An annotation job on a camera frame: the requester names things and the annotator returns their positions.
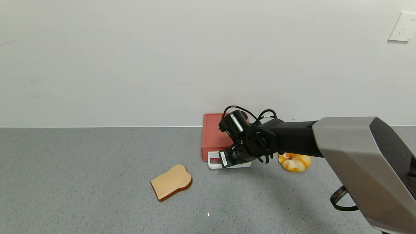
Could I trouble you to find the red drawer with white handle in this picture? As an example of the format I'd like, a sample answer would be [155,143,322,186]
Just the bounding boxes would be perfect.
[203,150,252,169]

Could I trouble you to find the red drawer cabinet housing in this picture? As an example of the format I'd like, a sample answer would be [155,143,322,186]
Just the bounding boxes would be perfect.
[201,113,251,162]

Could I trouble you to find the toast bread slice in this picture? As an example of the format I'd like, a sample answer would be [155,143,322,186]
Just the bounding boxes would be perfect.
[150,164,193,202]

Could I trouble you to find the orange swirl bagel bread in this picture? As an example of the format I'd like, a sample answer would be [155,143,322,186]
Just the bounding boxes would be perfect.
[278,153,312,173]

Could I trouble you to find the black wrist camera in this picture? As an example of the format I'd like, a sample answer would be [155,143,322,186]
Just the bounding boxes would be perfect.
[218,110,250,141]

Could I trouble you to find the black camera cable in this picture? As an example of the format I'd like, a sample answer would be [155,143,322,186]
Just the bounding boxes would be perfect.
[222,105,277,128]

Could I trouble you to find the white wall socket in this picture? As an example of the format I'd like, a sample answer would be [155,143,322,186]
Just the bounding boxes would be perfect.
[388,12,416,42]

